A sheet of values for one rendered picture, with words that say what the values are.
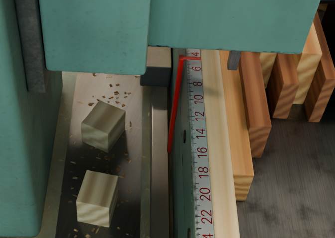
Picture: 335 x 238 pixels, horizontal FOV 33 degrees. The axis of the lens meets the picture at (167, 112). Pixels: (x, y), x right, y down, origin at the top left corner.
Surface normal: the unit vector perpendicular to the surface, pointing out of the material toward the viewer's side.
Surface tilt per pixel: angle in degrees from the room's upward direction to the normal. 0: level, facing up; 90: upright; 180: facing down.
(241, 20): 90
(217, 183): 0
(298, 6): 90
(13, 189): 90
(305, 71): 90
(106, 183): 0
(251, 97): 0
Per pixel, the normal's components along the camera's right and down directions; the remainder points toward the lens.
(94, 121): 0.08, -0.66
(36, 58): 0.01, 0.75
